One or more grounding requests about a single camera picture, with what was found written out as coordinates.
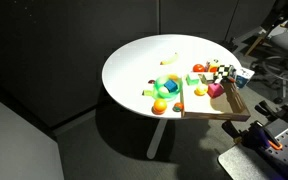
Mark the wooden tray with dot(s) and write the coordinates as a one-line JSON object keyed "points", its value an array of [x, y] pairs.
{"points": [[200, 106]]}

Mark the soft orange multicolour block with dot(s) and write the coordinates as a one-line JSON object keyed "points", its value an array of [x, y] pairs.
{"points": [[213, 67]]}

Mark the blue block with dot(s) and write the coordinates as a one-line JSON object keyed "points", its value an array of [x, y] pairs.
{"points": [[171, 85]]}

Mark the green block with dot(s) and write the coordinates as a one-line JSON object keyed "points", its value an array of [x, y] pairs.
{"points": [[192, 79]]}

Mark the magenta block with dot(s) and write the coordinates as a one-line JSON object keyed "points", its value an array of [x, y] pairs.
{"points": [[215, 90]]}

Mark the black white checkered block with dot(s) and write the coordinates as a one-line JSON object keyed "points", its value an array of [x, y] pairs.
{"points": [[224, 71]]}

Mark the small green flat piece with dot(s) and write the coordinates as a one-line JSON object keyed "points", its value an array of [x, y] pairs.
{"points": [[147, 93]]}

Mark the small dark red piece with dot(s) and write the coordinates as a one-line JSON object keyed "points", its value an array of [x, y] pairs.
{"points": [[151, 81]]}

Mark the green translucent bowl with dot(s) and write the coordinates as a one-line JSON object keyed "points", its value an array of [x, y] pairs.
{"points": [[159, 90]]}

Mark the small yellow toy piece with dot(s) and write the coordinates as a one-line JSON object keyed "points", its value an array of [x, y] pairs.
{"points": [[173, 77]]}

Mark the small orange green ball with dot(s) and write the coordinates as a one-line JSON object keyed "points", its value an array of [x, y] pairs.
{"points": [[178, 107]]}

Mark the yellow toy banana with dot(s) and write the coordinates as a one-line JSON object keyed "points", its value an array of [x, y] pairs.
{"points": [[170, 60]]}

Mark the yellow ball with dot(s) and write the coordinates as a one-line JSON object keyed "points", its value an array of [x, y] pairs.
{"points": [[201, 89]]}

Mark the red toy tomato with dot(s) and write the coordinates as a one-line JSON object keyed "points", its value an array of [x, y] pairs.
{"points": [[198, 68]]}

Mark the white blue printed cube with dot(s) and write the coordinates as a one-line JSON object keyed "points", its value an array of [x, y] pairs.
{"points": [[243, 77]]}

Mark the wooden slanted leg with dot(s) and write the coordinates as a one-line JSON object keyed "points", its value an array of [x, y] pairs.
{"points": [[254, 45]]}

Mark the purple black clamp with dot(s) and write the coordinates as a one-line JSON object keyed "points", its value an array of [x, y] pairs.
{"points": [[259, 135], [284, 111]]}

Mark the grey cabinet panel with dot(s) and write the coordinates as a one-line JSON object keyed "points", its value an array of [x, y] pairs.
{"points": [[14, 146]]}

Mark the white table pedestal leg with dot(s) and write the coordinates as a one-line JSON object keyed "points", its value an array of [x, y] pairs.
{"points": [[157, 136]]}

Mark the grey base plate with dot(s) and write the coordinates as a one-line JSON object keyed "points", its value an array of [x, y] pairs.
{"points": [[240, 165]]}

